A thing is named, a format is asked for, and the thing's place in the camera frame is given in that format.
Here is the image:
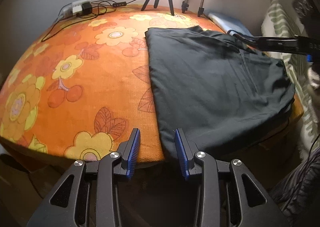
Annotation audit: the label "dark green pants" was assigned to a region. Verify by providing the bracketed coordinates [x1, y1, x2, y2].
[145, 26, 295, 159]

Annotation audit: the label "black cable with inline switch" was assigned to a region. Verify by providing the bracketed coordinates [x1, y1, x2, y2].
[41, 0, 156, 42]

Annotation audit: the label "right hand white glove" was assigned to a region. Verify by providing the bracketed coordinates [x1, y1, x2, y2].
[308, 63, 320, 91]

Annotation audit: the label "black power adapter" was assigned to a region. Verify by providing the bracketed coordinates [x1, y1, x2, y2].
[81, 2, 92, 16]

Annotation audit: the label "white power strip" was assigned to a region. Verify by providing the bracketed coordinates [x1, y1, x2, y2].
[61, 0, 91, 18]

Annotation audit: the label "orange floral bed cover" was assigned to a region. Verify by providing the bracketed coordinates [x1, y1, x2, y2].
[1, 5, 219, 171]

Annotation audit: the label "white power adapter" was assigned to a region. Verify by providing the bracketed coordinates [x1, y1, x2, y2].
[72, 5, 82, 16]

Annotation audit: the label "green white patterned blanket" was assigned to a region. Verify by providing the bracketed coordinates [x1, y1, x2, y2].
[261, 0, 319, 160]

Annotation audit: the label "folded blue jeans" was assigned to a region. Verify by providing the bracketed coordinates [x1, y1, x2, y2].
[204, 11, 252, 36]

